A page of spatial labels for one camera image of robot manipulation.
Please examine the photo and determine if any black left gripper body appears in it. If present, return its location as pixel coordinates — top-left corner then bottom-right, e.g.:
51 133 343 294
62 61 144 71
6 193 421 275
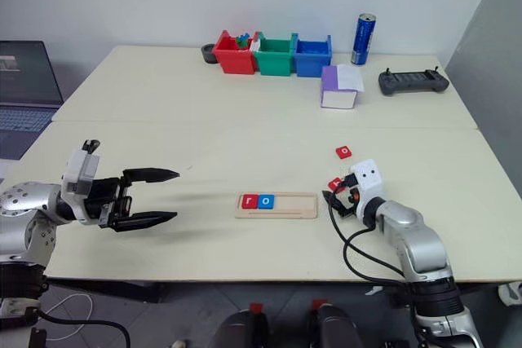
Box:
84 175 135 230

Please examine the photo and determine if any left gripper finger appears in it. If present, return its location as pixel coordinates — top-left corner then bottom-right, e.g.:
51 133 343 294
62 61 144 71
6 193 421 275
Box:
121 167 181 185
110 210 179 234

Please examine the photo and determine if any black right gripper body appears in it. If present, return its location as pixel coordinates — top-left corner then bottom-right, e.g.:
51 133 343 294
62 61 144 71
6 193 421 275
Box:
332 175 361 219

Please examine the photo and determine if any red letter b block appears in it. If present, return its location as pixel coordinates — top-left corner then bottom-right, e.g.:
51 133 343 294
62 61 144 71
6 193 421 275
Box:
326 176 348 193

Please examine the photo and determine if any wooden letter tray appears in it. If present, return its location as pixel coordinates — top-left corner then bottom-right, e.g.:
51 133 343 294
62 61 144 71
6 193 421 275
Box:
234 192 319 220

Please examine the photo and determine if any purple and white box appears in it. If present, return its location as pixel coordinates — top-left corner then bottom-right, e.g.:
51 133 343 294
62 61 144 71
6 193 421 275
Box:
320 64 365 111

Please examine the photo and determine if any white paper sheet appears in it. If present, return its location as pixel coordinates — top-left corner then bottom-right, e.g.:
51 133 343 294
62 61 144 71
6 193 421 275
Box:
335 64 365 93

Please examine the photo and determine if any black handheld controller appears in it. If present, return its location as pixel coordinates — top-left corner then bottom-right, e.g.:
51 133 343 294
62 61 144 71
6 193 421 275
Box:
377 67 451 98

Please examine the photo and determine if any blue plastic bin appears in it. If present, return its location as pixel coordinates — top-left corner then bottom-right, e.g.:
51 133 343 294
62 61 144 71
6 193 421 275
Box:
293 33 333 78

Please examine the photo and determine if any dark rounded shape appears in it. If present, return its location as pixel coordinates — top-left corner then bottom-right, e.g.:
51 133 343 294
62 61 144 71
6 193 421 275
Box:
209 308 271 348
312 304 361 348

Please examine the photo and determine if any dark grey bowl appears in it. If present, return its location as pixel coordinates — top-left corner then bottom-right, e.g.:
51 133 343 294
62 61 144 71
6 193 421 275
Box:
201 42 220 66

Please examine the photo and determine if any green plastic bin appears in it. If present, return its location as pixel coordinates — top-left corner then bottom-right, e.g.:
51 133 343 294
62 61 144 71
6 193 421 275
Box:
252 31 299 77

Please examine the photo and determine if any blue drink can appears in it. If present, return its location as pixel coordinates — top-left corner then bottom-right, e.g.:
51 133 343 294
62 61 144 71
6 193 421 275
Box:
350 12 377 67

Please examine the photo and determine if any red plastic bin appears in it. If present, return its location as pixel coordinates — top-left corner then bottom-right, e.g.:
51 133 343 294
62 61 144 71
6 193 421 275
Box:
212 29 258 76

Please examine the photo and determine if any grey laptop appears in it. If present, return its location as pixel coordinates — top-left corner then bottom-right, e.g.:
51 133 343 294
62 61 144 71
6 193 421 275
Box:
0 40 66 161

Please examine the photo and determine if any white shoe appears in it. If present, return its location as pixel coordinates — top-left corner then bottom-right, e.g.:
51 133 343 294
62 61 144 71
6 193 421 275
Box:
498 280 522 308

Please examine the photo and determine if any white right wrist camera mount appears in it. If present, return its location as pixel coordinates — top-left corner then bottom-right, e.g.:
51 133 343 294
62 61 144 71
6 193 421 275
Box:
349 157 385 219

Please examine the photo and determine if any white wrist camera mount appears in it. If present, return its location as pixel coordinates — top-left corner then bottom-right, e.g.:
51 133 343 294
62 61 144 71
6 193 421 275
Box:
349 157 385 219
60 146 101 226

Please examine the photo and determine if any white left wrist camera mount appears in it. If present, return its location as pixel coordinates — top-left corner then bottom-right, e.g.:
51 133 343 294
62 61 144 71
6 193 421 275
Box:
60 146 101 226

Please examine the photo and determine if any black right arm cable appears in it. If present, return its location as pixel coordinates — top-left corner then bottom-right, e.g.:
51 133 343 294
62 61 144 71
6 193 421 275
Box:
328 200 414 286

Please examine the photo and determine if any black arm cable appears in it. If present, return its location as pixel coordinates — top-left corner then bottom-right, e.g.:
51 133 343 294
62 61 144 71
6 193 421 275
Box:
328 200 414 286
35 310 132 348

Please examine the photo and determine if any black table frame bar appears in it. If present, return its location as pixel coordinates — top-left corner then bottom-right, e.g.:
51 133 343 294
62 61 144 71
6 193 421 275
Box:
43 277 165 305

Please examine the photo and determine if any thin white cable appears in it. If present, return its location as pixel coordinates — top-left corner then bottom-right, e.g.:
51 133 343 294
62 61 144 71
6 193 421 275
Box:
39 293 95 336

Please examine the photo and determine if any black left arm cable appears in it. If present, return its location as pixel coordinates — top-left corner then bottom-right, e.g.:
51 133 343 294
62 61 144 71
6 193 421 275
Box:
35 310 132 348

